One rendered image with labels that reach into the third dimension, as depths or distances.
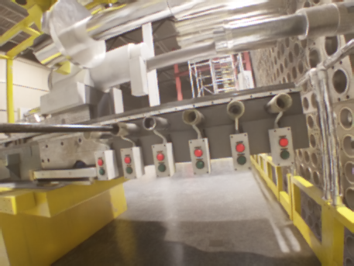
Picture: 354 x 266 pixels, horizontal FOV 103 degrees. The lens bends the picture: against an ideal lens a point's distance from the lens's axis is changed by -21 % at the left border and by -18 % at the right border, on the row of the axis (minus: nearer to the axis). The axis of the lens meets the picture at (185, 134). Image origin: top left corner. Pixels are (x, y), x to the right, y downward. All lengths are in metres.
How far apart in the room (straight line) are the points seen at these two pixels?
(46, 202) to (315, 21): 1.79
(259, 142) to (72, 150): 1.13
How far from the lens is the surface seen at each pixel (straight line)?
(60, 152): 1.41
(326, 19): 1.26
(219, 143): 0.80
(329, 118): 0.88
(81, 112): 1.38
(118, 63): 1.22
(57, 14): 1.09
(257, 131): 0.81
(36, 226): 1.54
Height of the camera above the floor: 0.78
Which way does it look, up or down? 1 degrees up
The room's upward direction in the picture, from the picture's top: 8 degrees counter-clockwise
